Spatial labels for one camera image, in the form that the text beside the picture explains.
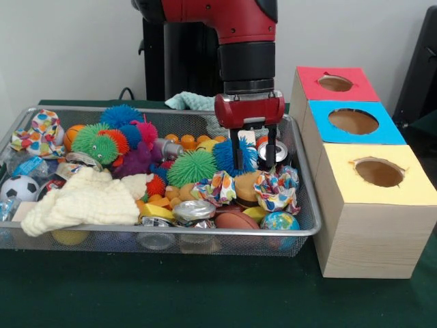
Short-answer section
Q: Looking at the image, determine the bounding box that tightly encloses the green fuzzy caterpillar toy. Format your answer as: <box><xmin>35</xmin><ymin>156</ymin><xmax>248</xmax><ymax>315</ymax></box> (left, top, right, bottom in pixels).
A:
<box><xmin>70</xmin><ymin>122</ymin><xmax>130</xmax><ymax>165</ymax></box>

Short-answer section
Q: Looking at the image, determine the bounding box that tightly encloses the blue spiky rubber ball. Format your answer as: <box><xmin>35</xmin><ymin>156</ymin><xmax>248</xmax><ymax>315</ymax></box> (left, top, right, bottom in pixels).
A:
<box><xmin>213</xmin><ymin>135</ymin><xmax>260</xmax><ymax>177</ymax></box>

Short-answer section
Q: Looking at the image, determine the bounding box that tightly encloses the crushed red drink can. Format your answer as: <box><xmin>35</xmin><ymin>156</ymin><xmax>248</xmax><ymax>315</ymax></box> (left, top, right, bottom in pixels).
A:
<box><xmin>256</xmin><ymin>139</ymin><xmax>292</xmax><ymax>169</ymax></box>

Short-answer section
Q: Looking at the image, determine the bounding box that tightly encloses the black and white soccer ball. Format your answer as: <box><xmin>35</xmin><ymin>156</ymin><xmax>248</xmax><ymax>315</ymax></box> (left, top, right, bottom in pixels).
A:
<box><xmin>0</xmin><ymin>175</ymin><xmax>40</xmax><ymax>202</ymax></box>

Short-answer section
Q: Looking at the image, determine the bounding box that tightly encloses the shallow mesh bin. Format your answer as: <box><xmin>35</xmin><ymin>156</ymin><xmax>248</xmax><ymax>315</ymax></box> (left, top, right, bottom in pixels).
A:
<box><xmin>0</xmin><ymin>106</ymin><xmax>322</xmax><ymax>258</ymax></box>

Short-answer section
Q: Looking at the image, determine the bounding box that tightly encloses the wooden box with three holes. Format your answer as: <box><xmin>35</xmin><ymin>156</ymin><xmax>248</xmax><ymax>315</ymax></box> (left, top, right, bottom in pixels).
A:
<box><xmin>288</xmin><ymin>66</ymin><xmax>437</xmax><ymax>279</ymax></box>

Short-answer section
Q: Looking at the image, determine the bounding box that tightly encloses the black stand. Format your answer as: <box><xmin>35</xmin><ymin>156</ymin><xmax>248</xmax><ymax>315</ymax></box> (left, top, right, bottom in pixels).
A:
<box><xmin>392</xmin><ymin>5</ymin><xmax>437</xmax><ymax>120</ymax></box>

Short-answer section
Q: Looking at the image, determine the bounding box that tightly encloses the brown toy football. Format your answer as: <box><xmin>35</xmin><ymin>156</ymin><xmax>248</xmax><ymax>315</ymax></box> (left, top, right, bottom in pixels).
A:
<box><xmin>214</xmin><ymin>211</ymin><xmax>261</xmax><ymax>230</ymax></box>

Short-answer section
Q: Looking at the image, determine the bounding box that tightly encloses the green spiky rubber ball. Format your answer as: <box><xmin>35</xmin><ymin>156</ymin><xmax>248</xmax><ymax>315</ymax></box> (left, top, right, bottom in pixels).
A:
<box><xmin>167</xmin><ymin>150</ymin><xmax>219</xmax><ymax>188</ymax></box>

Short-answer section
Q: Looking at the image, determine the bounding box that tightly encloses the cream yellow cloth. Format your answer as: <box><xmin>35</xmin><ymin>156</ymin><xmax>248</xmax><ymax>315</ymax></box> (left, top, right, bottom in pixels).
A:
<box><xmin>20</xmin><ymin>166</ymin><xmax>154</xmax><ymax>238</ymax></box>

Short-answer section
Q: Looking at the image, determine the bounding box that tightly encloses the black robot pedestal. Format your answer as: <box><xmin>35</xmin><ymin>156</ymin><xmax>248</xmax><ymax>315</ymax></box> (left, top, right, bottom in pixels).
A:
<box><xmin>138</xmin><ymin>13</ymin><xmax>226</xmax><ymax>102</ymax></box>

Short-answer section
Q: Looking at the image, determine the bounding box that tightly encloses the mint green cloth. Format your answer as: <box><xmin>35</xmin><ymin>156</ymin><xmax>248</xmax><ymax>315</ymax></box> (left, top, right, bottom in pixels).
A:
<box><xmin>165</xmin><ymin>91</ymin><xmax>218</xmax><ymax>112</ymax></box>

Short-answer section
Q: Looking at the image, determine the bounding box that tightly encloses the globe print ball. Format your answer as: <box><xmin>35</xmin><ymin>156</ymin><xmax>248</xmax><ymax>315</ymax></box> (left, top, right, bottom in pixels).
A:
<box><xmin>260</xmin><ymin>210</ymin><xmax>300</xmax><ymax>230</ymax></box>

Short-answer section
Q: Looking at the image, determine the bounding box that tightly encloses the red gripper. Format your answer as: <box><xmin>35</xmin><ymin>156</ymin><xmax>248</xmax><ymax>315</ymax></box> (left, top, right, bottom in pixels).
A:
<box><xmin>214</xmin><ymin>90</ymin><xmax>286</xmax><ymax>171</ymax></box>

